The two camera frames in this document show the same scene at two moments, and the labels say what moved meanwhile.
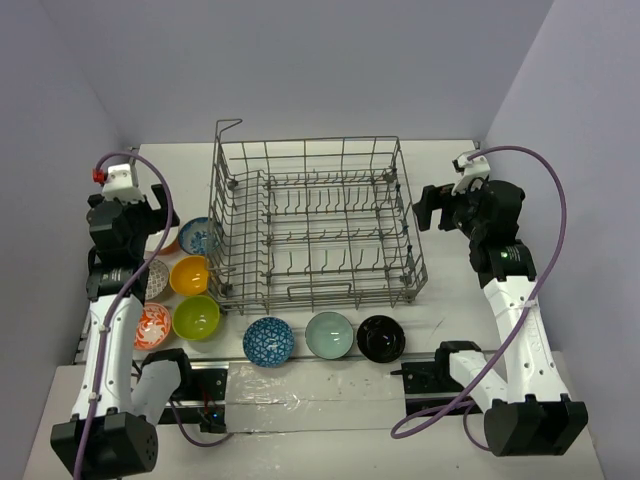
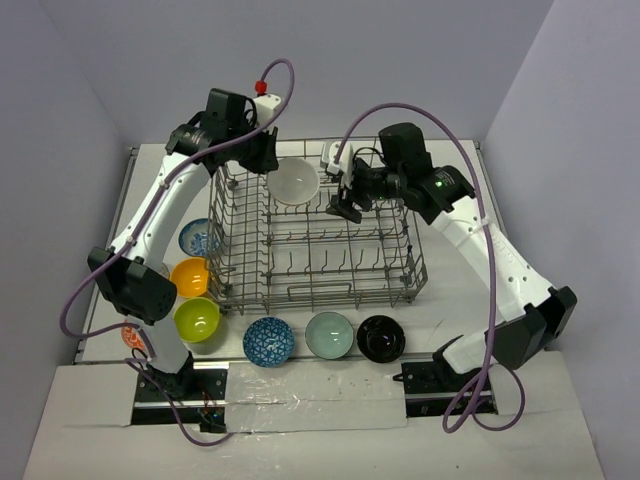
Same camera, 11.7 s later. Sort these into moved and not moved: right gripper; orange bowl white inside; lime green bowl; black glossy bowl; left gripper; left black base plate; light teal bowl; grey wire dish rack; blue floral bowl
Moved: orange bowl white inside; left gripper; right gripper
Not moved: blue floral bowl; light teal bowl; black glossy bowl; grey wire dish rack; lime green bowl; left black base plate
